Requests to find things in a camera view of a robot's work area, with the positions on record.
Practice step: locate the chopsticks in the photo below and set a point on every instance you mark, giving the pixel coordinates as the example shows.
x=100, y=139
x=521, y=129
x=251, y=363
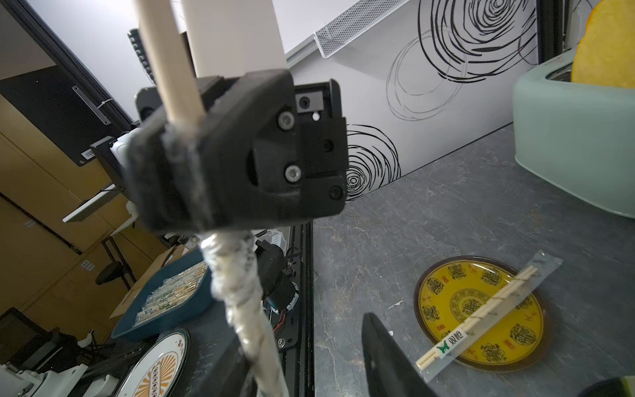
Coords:
x=488, y=312
x=229, y=255

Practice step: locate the yellow patterned plate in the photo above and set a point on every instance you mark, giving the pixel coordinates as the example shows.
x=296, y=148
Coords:
x=481, y=312

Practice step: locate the white mesh wall shelf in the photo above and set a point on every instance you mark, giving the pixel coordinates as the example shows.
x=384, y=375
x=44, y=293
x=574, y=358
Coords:
x=353, y=23

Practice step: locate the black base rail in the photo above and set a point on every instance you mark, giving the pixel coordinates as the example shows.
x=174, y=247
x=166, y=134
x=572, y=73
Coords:
x=305, y=384

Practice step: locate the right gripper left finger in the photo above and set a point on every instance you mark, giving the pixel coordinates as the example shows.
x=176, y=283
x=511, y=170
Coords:
x=388, y=371

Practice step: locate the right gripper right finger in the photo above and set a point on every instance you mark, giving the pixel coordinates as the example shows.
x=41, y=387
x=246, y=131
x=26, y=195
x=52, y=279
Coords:
x=613, y=387

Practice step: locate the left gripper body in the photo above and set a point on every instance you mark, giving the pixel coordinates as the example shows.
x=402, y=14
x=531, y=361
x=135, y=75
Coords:
x=268, y=153

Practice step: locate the front yellow toast slice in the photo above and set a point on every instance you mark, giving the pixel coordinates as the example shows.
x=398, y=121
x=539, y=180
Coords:
x=605, y=55

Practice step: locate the teal tray of chopsticks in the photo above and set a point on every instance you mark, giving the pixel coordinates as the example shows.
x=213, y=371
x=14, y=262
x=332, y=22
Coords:
x=176, y=293

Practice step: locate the mint green toaster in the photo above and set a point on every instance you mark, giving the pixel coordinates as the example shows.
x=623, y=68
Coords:
x=577, y=137

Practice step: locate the white orange sunburst plate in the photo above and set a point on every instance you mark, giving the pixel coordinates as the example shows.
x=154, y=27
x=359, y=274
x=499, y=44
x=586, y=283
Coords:
x=157, y=372

